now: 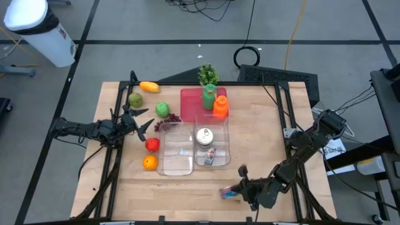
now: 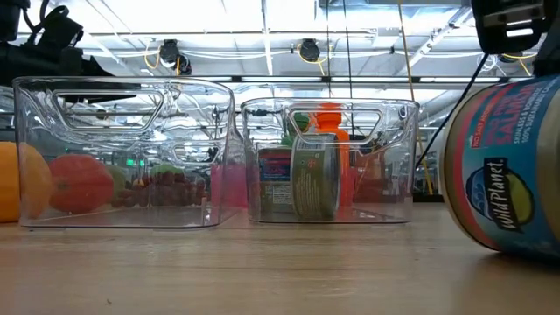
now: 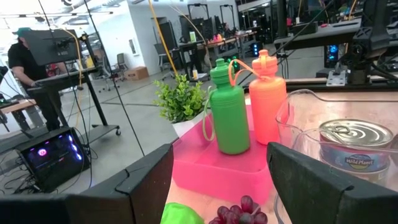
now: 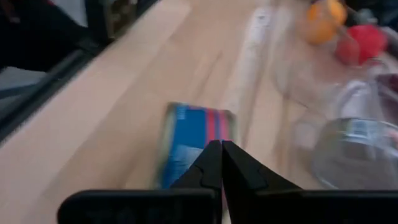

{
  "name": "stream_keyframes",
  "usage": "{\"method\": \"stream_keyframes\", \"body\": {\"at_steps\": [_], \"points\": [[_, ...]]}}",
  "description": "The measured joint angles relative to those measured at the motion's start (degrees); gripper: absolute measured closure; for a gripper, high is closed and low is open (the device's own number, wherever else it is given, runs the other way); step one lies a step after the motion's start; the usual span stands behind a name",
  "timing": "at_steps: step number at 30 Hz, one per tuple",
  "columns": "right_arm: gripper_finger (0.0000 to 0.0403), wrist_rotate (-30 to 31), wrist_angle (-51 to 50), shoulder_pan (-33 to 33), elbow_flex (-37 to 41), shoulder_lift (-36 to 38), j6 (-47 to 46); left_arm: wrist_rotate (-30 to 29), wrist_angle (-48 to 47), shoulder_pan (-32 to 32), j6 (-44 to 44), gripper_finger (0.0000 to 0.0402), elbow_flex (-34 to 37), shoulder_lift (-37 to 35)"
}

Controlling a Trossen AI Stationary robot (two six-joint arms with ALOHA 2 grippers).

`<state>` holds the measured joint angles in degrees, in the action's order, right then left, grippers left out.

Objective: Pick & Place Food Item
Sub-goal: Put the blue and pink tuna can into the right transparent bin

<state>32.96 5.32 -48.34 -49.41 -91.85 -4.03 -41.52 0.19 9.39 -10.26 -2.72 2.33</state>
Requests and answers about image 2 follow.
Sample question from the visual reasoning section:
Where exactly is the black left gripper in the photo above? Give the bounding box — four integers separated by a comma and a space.
0, 43, 142, 105

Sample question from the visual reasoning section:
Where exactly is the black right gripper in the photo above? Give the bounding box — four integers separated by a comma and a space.
471, 0, 560, 79

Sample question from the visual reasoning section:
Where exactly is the clear plastic bin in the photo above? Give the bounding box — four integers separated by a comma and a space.
12, 76, 247, 229
240, 96, 420, 224

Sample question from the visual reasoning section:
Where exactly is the green apple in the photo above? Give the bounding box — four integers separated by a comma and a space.
150, 163, 187, 176

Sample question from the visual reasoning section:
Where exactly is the dark red grape bunch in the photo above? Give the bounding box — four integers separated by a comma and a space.
111, 171, 209, 209

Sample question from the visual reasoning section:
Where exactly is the orange fruit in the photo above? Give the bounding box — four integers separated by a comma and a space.
0, 140, 54, 223

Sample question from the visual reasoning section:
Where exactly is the green plastic bottle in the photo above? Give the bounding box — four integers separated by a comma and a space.
281, 112, 312, 148

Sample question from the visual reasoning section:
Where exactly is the orange plastic bottle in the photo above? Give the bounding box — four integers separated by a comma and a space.
312, 102, 354, 207

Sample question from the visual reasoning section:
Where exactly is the yellow-green labelled bean can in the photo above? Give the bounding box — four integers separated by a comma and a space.
290, 133, 341, 222

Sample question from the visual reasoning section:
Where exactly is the pink box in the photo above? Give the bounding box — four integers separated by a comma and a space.
209, 164, 249, 209

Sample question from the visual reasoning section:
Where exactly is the long ceiling light bar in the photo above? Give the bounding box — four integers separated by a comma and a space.
108, 74, 535, 84

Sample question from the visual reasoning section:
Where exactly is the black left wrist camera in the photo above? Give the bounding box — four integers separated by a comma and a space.
37, 5, 85, 50

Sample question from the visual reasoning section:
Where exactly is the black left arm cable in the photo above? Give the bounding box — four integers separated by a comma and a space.
20, 0, 53, 37

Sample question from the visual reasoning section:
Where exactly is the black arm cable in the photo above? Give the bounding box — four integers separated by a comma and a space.
414, 52, 490, 172
20, 0, 53, 37

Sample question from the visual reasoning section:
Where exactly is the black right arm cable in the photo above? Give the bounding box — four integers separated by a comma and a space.
414, 52, 490, 172

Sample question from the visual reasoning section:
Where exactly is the yellow hanging cord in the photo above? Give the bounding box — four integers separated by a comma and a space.
395, 0, 435, 196

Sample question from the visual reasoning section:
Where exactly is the black hanging cable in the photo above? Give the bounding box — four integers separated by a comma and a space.
325, 0, 333, 98
342, 0, 354, 102

